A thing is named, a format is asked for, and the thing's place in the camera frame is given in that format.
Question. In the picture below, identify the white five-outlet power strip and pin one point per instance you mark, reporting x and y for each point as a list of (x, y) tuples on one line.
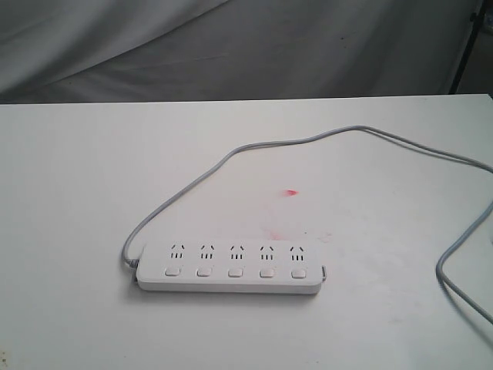
[(231, 266)]

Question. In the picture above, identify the grey backdrop cloth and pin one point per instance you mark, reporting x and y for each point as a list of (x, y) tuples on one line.
[(147, 51)]

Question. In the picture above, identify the black tripod stand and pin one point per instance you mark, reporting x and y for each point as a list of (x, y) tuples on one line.
[(476, 19)]

